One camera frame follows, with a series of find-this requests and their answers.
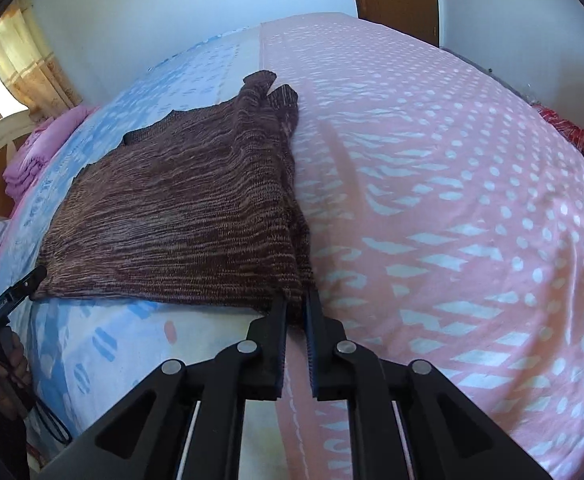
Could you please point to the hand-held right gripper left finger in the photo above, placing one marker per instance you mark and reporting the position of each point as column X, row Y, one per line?
column 277, row 345

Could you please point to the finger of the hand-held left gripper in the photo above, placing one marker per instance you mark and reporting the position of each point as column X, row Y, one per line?
column 28, row 284

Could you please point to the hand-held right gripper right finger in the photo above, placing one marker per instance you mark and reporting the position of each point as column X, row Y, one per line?
column 314, row 345

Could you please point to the brown knit sweater sun print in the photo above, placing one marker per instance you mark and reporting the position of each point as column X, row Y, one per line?
column 172, row 220

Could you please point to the person's left hand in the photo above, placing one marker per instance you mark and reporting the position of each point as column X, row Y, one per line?
column 4, row 385

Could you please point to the folded pink blanket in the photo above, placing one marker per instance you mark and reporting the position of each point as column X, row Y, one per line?
column 37, row 150

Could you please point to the blue pink dotted bed sheet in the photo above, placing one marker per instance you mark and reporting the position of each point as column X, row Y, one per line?
column 447, row 185

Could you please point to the red patterned cloth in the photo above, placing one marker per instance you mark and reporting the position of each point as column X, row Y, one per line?
column 562, row 125

